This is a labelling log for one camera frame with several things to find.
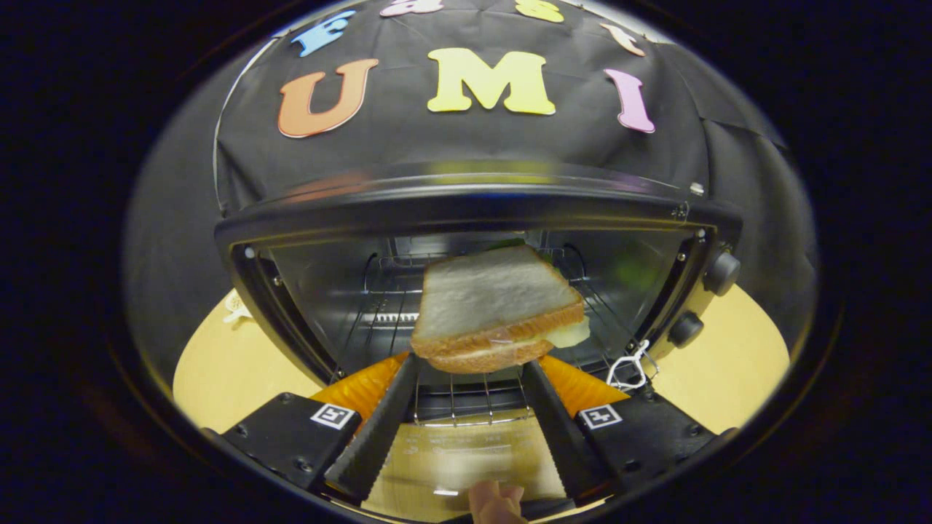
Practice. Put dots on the black backdrop cloth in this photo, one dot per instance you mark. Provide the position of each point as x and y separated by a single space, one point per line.
437 138

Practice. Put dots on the toast sandwich with lettuce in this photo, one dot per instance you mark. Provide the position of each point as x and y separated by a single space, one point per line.
495 291

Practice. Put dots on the black toaster oven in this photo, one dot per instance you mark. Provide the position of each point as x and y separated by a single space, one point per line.
466 207

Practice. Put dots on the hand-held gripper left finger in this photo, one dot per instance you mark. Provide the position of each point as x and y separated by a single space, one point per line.
378 437

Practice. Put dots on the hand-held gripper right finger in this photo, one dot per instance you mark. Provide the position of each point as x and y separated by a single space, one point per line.
557 437

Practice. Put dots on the glass toaster oven door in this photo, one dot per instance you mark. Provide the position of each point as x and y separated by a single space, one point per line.
466 445

